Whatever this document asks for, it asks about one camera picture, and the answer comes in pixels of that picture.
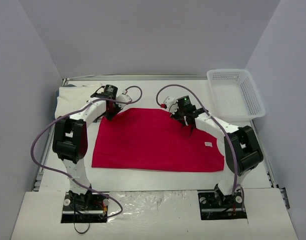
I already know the red t-shirt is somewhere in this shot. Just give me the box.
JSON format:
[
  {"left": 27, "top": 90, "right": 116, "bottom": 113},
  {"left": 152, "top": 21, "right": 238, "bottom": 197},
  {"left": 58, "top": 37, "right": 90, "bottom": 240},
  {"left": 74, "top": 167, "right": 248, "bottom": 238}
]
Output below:
[{"left": 91, "top": 108, "right": 224, "bottom": 173}]

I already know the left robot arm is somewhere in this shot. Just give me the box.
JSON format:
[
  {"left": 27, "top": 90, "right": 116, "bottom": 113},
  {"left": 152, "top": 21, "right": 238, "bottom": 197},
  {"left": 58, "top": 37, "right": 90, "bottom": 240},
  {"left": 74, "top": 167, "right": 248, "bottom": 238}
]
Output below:
[{"left": 52, "top": 84, "right": 131, "bottom": 209}]

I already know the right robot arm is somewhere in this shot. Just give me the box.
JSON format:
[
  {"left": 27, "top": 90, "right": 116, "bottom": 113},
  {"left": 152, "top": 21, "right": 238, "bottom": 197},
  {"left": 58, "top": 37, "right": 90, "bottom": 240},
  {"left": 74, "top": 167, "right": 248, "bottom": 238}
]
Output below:
[{"left": 163, "top": 96, "right": 264, "bottom": 207}]

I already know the folded white t-shirt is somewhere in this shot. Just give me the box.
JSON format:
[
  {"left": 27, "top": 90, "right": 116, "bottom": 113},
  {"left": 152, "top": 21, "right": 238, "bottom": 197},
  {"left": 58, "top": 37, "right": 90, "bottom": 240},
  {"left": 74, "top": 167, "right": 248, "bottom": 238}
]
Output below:
[{"left": 53, "top": 83, "right": 103, "bottom": 119}]

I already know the white plastic basket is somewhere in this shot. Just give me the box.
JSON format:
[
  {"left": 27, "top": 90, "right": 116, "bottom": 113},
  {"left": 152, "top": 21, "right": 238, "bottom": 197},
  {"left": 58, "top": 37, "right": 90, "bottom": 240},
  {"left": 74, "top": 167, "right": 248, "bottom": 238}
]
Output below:
[{"left": 207, "top": 69, "right": 266, "bottom": 122}]

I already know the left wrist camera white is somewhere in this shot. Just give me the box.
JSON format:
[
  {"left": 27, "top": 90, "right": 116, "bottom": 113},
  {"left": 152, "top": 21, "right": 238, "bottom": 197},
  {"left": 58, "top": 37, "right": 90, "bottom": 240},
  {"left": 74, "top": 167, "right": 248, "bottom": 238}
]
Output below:
[{"left": 116, "top": 93, "right": 132, "bottom": 105}]

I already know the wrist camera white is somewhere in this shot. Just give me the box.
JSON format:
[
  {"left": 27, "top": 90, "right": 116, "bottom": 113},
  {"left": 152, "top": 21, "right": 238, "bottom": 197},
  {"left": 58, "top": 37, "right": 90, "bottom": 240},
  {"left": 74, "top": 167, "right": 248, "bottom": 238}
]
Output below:
[
  {"left": 163, "top": 96, "right": 179, "bottom": 114},
  {"left": 116, "top": 93, "right": 132, "bottom": 105}
]

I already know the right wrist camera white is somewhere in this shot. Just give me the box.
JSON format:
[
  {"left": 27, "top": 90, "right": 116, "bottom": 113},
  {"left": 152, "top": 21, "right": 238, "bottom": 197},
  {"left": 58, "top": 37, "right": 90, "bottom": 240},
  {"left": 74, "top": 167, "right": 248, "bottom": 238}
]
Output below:
[{"left": 163, "top": 96, "right": 179, "bottom": 114}]

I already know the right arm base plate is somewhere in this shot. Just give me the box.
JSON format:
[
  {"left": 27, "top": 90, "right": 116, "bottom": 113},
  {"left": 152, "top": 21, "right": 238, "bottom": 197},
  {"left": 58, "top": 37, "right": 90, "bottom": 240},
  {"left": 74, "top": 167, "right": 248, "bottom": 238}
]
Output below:
[{"left": 198, "top": 190, "right": 247, "bottom": 221}]

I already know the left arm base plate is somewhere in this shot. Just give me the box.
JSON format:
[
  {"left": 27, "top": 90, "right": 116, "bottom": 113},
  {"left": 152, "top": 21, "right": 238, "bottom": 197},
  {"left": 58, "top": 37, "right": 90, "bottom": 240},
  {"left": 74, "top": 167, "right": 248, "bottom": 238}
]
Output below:
[{"left": 61, "top": 192, "right": 110, "bottom": 224}]

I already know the thin black cable loop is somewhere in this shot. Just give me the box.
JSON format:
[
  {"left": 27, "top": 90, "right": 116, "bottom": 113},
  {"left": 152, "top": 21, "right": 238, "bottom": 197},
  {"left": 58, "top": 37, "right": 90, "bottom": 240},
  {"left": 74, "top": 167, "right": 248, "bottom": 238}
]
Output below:
[{"left": 73, "top": 221, "right": 90, "bottom": 235}]

